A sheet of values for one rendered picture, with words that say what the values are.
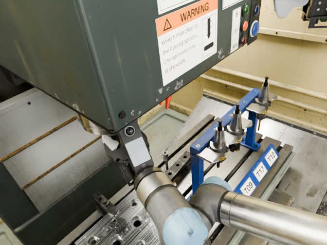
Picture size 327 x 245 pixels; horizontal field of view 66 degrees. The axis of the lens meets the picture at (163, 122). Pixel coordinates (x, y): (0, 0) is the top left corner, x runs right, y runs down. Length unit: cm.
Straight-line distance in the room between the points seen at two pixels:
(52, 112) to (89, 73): 73
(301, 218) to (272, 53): 106
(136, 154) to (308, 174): 111
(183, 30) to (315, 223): 39
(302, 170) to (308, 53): 59
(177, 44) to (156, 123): 166
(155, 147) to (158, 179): 133
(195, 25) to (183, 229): 34
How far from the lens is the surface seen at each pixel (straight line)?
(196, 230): 46
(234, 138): 93
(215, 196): 60
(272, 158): 129
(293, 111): 158
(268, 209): 55
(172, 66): 42
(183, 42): 43
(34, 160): 112
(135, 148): 54
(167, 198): 48
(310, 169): 152
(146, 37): 37
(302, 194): 147
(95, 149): 127
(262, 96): 110
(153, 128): 201
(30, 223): 133
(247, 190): 114
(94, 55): 32
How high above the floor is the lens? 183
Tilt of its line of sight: 37 degrees down
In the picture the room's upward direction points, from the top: 8 degrees counter-clockwise
